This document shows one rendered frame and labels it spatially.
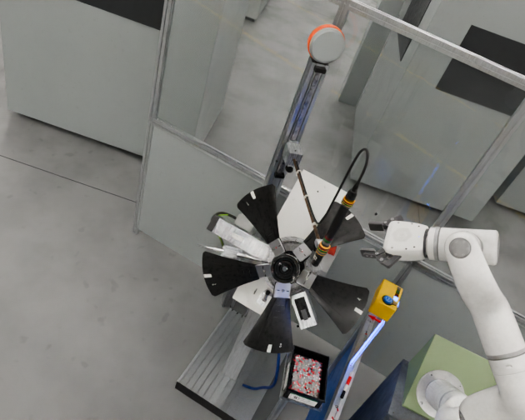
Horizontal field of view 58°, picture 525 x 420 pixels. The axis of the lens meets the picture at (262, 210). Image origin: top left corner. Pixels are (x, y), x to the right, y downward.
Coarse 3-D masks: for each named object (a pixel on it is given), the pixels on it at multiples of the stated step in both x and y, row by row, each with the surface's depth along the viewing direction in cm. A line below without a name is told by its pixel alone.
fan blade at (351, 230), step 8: (336, 208) 201; (328, 216) 201; (320, 224) 201; (328, 224) 198; (344, 224) 194; (352, 224) 193; (360, 224) 192; (312, 232) 200; (320, 232) 197; (344, 232) 192; (352, 232) 191; (360, 232) 190; (304, 240) 201; (312, 240) 197; (336, 240) 191; (344, 240) 190; (352, 240) 189
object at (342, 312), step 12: (312, 288) 192; (324, 288) 194; (336, 288) 195; (348, 288) 196; (360, 288) 197; (324, 300) 190; (336, 300) 191; (348, 300) 192; (336, 312) 189; (348, 312) 189; (336, 324) 187; (348, 324) 187
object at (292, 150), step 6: (288, 144) 227; (294, 144) 229; (288, 150) 224; (294, 150) 225; (300, 150) 226; (282, 156) 231; (288, 156) 223; (294, 156) 224; (300, 156) 224; (288, 162) 226
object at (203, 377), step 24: (216, 336) 293; (192, 360) 277; (216, 360) 281; (264, 360) 292; (192, 384) 266; (216, 384) 270; (240, 384) 274; (264, 384) 278; (216, 408) 261; (240, 408) 263
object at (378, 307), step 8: (384, 280) 225; (384, 288) 221; (392, 288) 222; (376, 296) 219; (384, 296) 217; (392, 296) 218; (400, 296) 220; (376, 304) 215; (384, 304) 213; (376, 312) 218; (384, 312) 216; (392, 312) 213; (384, 320) 218
